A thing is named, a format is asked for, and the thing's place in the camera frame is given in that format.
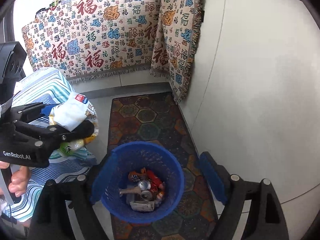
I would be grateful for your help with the patterned fu character cloth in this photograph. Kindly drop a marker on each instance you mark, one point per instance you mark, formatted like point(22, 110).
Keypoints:
point(88, 39)

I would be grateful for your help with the hexagon pattern floor mat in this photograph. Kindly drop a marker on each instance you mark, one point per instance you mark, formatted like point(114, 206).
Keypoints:
point(148, 135)

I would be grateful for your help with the white yellow chip bag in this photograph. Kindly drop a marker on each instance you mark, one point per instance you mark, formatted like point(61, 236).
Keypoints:
point(76, 114)

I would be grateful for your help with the person's left hand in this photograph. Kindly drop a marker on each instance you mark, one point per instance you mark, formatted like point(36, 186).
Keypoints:
point(19, 181)

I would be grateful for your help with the blue plastic trash basket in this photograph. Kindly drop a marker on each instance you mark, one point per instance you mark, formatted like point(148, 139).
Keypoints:
point(134, 156)

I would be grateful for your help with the condiment bottles rack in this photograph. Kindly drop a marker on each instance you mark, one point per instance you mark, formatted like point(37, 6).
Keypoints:
point(53, 4)

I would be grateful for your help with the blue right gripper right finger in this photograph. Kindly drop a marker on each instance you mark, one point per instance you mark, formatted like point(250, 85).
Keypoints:
point(216, 176)

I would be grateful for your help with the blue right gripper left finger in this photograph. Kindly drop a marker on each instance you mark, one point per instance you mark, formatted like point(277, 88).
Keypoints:
point(100, 176)

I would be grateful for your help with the tan long biscuit wrapper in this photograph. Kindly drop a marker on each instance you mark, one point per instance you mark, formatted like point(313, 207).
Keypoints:
point(132, 190)

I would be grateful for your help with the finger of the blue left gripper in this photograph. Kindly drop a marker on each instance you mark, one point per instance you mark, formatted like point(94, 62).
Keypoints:
point(46, 109)

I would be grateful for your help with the orange snack bag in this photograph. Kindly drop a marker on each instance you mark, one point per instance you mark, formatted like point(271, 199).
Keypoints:
point(138, 176)

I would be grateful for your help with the red long snack wrapper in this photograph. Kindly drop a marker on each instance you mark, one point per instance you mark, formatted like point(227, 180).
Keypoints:
point(156, 184)

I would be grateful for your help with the white lower cabinet counter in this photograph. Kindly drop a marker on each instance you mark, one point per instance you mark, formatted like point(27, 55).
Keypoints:
point(253, 101)

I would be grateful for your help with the red drink can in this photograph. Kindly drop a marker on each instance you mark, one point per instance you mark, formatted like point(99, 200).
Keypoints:
point(144, 185)

